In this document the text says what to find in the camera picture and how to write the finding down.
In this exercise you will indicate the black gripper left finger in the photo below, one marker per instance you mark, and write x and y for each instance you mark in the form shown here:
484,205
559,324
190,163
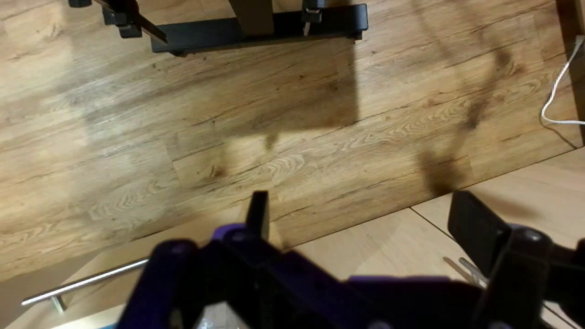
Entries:
256,267

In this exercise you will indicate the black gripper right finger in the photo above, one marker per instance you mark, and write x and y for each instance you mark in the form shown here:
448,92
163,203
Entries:
481,234

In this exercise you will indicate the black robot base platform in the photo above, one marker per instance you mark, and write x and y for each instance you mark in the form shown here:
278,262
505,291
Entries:
212,33

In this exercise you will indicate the deep light wood drawer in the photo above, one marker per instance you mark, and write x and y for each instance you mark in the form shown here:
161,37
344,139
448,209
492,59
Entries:
371,244

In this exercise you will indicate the light wood cabinet door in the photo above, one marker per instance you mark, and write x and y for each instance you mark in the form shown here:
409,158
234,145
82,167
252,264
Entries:
541,189

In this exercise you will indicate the black bar clamp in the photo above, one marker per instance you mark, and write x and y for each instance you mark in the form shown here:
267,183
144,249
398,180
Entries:
128,19
311,15

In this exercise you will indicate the dull brown upright post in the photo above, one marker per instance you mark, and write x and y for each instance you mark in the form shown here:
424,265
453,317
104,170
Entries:
252,15

